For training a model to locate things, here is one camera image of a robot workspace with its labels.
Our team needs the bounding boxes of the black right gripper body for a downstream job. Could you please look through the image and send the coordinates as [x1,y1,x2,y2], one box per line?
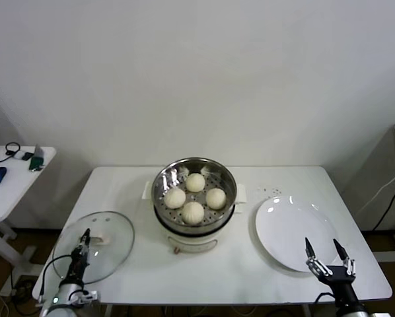
[318,266,359,306]

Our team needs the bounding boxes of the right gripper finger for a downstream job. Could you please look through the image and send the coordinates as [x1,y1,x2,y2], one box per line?
[332,239,356,277]
[304,236,333,277]

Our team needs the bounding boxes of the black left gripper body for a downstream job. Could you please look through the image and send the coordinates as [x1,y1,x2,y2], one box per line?
[68,247,90,281]

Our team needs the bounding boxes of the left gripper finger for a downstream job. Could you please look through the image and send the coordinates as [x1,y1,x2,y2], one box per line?
[80,227,91,252]

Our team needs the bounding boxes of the round glass pot lid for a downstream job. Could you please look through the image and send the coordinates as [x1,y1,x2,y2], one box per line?
[52,211,135,285]

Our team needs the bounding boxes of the white steamed baozi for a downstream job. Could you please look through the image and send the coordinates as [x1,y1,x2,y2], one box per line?
[185,172,206,193]
[205,188,227,210]
[164,188,187,209]
[182,201,204,225]

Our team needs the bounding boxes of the stainless steel steamer basket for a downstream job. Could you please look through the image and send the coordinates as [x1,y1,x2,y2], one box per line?
[141,157,248,232]

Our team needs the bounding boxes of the large white plate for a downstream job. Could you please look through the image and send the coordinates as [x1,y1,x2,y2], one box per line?
[255,195,340,273]

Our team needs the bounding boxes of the scattered dark crumbs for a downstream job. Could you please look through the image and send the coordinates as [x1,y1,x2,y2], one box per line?
[256,186,283,199]

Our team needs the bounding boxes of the white side table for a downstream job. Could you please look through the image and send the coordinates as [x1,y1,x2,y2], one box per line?
[0,145,57,300]

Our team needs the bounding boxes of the green circuit board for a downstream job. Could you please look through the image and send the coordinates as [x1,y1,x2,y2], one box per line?
[29,155,46,173]

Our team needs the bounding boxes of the white electric cooker base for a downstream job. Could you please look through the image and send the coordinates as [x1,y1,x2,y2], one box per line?
[153,203,244,256]

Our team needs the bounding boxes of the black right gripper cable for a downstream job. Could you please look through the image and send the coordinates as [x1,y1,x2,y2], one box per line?
[314,292,337,317]

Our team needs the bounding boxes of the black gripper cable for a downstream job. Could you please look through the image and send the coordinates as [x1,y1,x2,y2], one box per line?
[38,254,75,298]
[314,292,337,317]

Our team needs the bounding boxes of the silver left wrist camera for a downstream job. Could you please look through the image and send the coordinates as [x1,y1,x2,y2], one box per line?
[70,289,99,304]

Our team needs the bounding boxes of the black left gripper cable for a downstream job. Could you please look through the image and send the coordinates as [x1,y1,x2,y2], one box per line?
[38,254,75,298]

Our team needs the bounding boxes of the tangled floor cables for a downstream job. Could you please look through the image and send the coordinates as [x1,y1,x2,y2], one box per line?
[0,279,42,317]

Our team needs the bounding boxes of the white wall cable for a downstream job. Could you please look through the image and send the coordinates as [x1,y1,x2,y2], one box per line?
[357,164,395,212]

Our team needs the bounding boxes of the thin black looped cable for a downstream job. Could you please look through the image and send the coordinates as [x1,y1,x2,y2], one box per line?
[0,141,22,165]

